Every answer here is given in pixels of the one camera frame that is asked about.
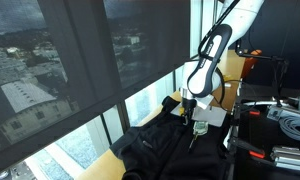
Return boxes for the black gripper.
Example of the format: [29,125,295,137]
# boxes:
[182,98,197,125]

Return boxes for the black zip jersey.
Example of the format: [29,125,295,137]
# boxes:
[110,97,226,180]

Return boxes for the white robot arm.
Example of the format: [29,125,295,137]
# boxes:
[180,0,264,125]

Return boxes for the green white jersey tag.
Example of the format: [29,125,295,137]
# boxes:
[193,121,208,136]

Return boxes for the white paper sheet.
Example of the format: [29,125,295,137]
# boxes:
[170,105,228,128]

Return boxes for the small white object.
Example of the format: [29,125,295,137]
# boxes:
[225,83,231,88]

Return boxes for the black clamp with red tip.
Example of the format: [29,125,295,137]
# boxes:
[228,137,265,159]

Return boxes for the yellow object far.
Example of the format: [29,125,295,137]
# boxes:
[223,75,232,81]

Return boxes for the orange object on stand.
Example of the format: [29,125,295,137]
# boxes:
[241,49,262,78]

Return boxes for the silver metal rails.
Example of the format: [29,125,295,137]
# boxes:
[270,146,300,171]

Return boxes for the grey coiled cable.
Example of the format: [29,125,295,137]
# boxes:
[278,116,300,144]

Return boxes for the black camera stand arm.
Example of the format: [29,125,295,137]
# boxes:
[235,40,289,98]

